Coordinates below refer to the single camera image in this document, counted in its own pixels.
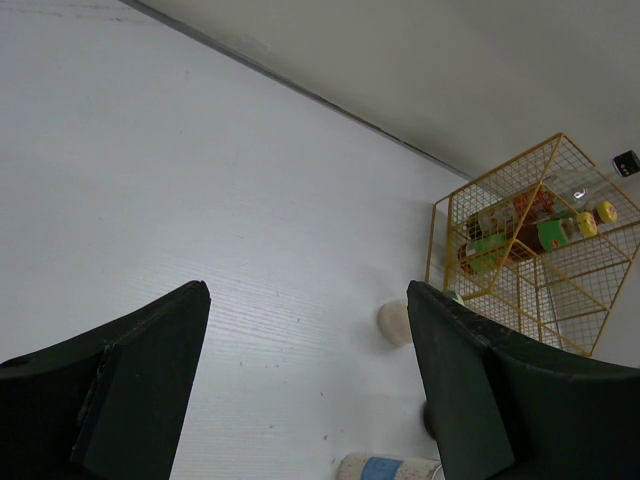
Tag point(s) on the beige yellow-cap spice jar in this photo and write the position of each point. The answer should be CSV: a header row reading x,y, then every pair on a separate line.
x,y
393,322

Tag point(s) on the blue label silver-lid shaker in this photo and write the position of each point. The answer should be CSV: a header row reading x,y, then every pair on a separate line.
x,y
365,466

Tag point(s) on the sauce bottle yellow cap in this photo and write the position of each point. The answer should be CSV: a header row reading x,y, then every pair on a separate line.
x,y
486,254
559,231

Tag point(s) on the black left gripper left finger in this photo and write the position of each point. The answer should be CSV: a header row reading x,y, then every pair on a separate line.
x,y
109,403

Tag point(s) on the clear bottle black cap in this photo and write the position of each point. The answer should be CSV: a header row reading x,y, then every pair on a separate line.
x,y
559,196

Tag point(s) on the dark sauce jar red lid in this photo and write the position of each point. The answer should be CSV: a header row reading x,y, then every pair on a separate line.
x,y
427,421

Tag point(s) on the yellow wire rack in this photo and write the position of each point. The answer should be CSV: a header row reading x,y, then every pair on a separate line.
x,y
562,298

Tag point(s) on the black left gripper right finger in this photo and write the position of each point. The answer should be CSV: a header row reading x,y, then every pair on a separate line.
x,y
505,406

